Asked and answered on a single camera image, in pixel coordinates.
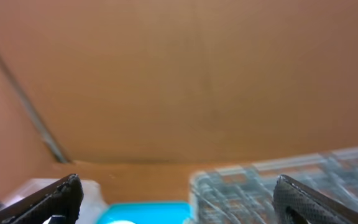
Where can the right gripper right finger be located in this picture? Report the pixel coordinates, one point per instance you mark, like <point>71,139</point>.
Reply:
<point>295,202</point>

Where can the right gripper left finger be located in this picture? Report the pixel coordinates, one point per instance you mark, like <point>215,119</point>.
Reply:
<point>58,202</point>

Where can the grey dishwasher rack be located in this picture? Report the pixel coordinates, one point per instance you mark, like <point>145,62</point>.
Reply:
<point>244,194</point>

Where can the teal serving tray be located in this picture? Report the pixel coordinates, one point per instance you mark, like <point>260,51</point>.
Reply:
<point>168,212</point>

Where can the clear plastic storage bin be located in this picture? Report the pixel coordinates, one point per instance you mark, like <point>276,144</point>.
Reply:
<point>92,206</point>

